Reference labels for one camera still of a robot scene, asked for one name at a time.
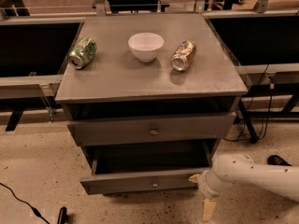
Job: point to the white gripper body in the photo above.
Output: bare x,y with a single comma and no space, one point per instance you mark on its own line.
204,184

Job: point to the grey drawer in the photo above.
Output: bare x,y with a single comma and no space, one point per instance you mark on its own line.
147,166
97,132

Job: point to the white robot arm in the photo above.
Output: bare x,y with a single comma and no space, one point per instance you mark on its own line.
227,170

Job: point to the grey top drawer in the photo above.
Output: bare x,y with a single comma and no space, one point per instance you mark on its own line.
97,132

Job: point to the grey wooden drawer cabinet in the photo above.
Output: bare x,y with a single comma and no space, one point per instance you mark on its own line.
115,84

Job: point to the black shoe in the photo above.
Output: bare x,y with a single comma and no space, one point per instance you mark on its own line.
276,160

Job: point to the orange soda can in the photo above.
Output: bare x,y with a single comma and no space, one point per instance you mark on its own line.
183,55

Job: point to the black cylindrical object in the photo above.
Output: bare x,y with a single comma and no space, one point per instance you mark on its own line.
63,216

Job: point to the white bowl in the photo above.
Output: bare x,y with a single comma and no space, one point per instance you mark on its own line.
145,46

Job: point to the right metal railing barrier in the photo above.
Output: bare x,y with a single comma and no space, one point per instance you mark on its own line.
265,50

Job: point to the metal railing barrier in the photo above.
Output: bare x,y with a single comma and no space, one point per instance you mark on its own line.
265,50
33,58

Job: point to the green soda can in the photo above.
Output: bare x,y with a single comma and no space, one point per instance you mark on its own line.
82,53

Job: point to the left metal railing barrier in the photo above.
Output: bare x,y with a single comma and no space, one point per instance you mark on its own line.
33,58

